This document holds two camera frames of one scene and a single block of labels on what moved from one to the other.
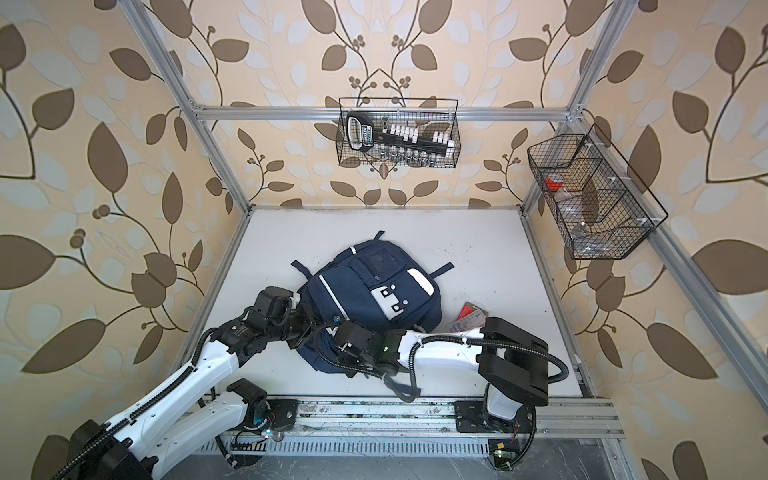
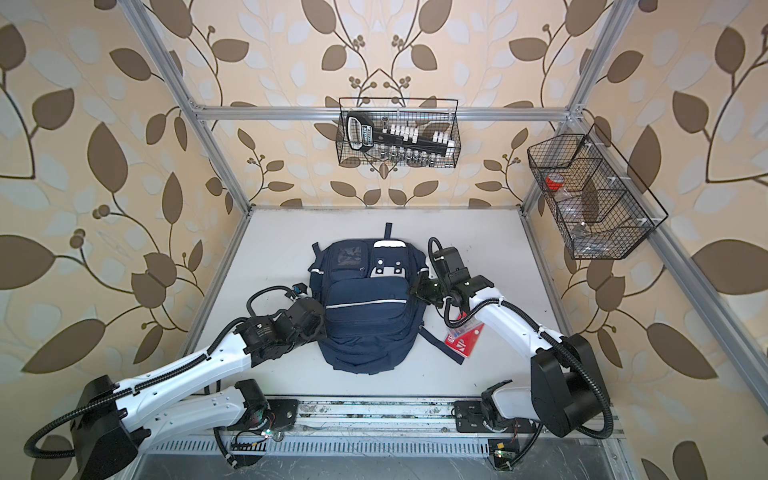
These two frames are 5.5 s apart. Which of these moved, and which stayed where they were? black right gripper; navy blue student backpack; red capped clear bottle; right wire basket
Moved: black right gripper; navy blue student backpack
Stayed: right wire basket; red capped clear bottle
